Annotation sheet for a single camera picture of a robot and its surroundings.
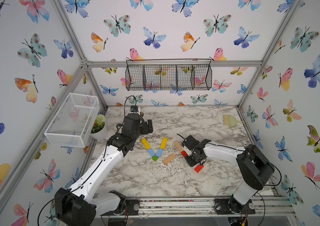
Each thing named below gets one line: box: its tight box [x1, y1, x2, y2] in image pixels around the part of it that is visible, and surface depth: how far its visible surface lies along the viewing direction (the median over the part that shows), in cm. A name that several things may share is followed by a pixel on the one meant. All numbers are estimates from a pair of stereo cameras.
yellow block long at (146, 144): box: [141, 138, 152, 151], surface depth 100 cm
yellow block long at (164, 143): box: [160, 137, 168, 150], surface depth 101 cm
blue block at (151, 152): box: [147, 148, 156, 157], surface depth 96 cm
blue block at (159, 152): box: [155, 148, 164, 158], surface depth 96 cm
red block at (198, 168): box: [193, 163, 205, 174], surface depth 88 cm
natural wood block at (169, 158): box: [162, 153, 176, 166], surface depth 93 cm
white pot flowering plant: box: [90, 113, 108, 140], surface depth 94 cm
